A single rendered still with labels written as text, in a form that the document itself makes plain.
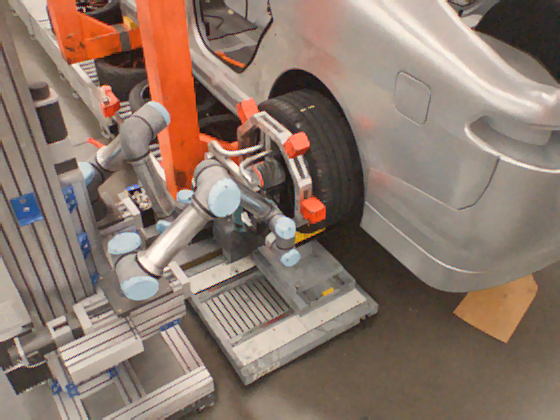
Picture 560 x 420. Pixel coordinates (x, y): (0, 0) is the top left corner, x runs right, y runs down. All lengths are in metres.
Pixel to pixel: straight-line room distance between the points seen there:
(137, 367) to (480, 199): 1.68
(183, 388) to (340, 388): 0.77
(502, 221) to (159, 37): 1.55
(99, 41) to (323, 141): 2.59
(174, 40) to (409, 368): 1.92
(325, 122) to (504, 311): 1.54
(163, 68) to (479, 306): 2.08
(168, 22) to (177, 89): 0.31
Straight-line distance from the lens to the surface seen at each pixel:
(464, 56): 1.87
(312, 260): 3.07
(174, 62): 2.59
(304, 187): 2.38
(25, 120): 1.88
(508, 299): 3.42
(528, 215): 2.01
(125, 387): 2.67
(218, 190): 1.80
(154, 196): 2.21
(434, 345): 3.09
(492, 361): 3.12
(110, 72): 4.46
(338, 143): 2.43
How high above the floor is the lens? 2.42
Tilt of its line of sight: 41 degrees down
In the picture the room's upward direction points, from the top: straight up
